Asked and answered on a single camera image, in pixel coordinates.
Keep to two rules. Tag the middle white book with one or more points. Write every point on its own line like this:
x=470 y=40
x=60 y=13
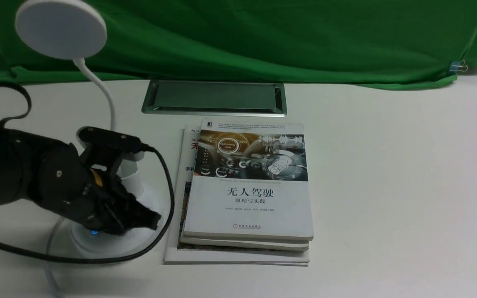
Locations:
x=243 y=245

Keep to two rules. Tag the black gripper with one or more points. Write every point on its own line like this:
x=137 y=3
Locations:
x=104 y=205

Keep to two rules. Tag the bottom thin white book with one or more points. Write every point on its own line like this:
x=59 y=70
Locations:
x=176 y=253

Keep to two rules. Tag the metal desk cable tray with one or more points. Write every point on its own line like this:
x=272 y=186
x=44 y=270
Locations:
x=248 y=99

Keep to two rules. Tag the white autonomous driving book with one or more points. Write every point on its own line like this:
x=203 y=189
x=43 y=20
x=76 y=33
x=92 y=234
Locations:
x=250 y=181

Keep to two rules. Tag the blue binder clip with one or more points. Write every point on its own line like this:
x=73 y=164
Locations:
x=458 y=67

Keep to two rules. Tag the green backdrop cloth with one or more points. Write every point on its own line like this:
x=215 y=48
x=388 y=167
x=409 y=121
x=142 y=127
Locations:
x=383 y=44

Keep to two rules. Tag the white desk lamp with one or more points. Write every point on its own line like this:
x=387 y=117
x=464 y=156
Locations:
x=74 y=30

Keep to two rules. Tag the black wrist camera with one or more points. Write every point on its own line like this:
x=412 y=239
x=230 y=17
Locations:
x=108 y=148

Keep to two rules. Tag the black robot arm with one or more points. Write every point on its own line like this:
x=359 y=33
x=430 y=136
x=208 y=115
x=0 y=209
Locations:
x=46 y=171

